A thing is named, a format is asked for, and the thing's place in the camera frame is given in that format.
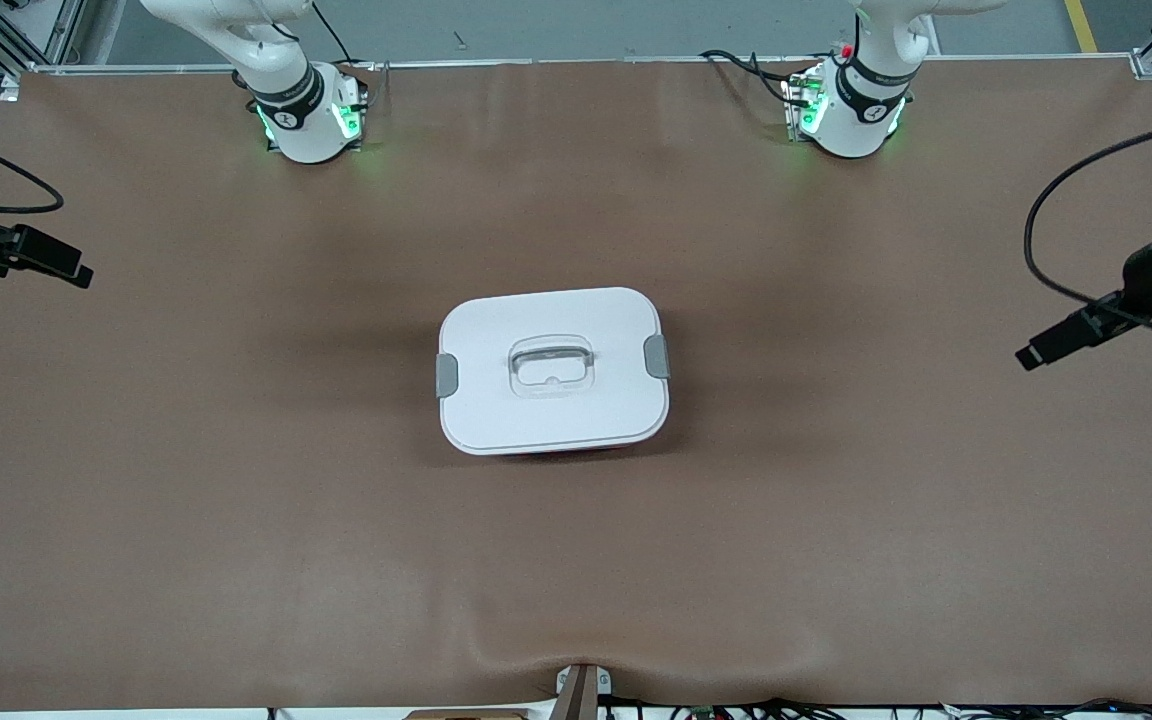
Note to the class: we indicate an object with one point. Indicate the white box lid grey clips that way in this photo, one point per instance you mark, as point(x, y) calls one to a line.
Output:
point(496, 410)

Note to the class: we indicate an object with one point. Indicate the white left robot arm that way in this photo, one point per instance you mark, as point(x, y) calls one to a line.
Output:
point(851, 120)

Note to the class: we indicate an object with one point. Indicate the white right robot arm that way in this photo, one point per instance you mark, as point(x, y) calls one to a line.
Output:
point(286, 100)

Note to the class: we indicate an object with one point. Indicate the pink plastic box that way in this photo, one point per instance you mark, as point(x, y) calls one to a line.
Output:
point(576, 454)

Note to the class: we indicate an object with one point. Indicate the brown table mat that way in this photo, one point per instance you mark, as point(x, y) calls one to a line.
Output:
point(336, 580)

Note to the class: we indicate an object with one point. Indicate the wooden table clamp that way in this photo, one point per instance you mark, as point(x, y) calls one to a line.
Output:
point(578, 695)

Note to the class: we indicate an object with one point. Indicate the flat wooden piece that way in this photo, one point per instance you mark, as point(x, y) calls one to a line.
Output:
point(466, 715)

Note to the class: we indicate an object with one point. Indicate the aluminium frame struts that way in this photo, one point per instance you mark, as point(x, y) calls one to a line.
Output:
point(71, 25)

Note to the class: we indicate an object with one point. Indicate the silver table edge rail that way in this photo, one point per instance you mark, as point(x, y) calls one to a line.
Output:
point(586, 61)

